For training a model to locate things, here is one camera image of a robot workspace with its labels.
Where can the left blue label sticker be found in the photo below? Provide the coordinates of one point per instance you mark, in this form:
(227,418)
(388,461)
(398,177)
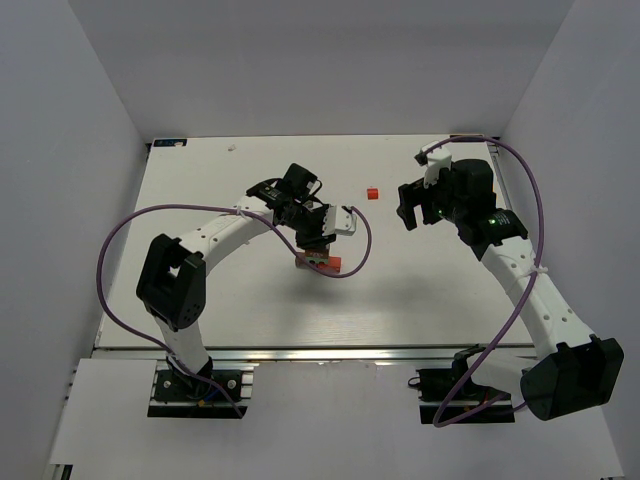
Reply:
(169,143)

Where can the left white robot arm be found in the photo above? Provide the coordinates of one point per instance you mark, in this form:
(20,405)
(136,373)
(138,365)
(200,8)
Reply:
(172,285)

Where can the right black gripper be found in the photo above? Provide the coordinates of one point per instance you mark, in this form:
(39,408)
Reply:
(417,201)

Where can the green notched block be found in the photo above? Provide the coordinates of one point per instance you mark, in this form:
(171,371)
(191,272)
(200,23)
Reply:
(318,259)

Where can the purple cube block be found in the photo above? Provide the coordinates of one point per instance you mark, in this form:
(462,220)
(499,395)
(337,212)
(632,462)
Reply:
(317,248)

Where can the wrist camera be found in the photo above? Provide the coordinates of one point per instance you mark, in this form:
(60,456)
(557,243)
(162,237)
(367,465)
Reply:
(339,220)
(434,159)

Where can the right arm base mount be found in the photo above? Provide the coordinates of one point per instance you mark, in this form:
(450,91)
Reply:
(433,384)

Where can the red rectangular block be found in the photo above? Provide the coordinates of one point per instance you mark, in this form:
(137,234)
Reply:
(331,264)

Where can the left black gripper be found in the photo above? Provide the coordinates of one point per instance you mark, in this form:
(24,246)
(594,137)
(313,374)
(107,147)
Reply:
(310,240)

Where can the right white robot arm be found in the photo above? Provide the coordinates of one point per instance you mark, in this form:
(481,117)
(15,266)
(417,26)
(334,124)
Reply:
(573,369)

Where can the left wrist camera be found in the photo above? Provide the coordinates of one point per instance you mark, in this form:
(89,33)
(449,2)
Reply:
(339,220)

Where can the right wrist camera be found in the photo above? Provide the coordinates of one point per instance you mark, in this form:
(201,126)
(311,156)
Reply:
(434,159)

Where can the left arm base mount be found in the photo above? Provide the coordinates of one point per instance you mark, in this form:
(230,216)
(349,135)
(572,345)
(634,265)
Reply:
(175,396)

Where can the aluminium table frame rail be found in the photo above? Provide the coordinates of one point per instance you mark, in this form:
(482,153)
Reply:
(500,165)

